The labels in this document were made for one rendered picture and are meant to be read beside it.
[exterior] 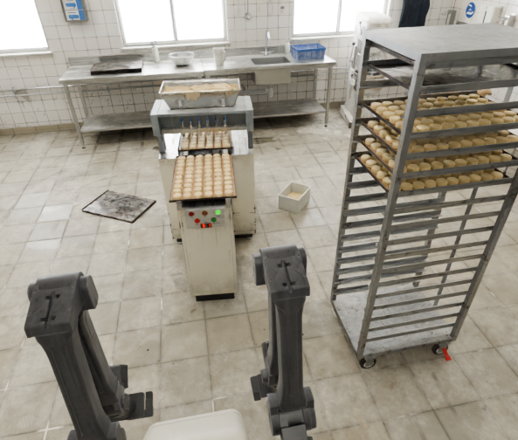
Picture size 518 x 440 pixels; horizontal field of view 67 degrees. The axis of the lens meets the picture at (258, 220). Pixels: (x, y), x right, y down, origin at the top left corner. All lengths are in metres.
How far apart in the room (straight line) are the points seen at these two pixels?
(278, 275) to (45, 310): 0.42
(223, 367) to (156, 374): 0.40
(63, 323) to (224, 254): 1.94
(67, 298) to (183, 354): 1.94
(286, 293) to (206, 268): 1.98
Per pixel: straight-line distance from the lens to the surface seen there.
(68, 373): 0.85
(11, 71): 6.33
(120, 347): 2.83
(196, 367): 2.62
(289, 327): 0.80
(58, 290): 0.82
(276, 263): 0.78
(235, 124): 3.00
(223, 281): 2.79
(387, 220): 1.83
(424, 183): 1.94
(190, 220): 2.43
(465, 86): 1.74
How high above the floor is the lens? 2.13
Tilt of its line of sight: 35 degrees down
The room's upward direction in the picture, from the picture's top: 1 degrees counter-clockwise
